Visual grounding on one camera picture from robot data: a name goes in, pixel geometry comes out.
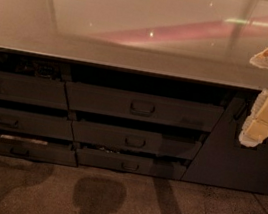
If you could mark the dark drawer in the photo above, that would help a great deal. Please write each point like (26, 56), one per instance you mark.
(36, 150)
(36, 124)
(130, 164)
(141, 106)
(135, 140)
(32, 90)

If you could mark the items inside left drawer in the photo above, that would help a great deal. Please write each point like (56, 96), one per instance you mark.
(28, 66)

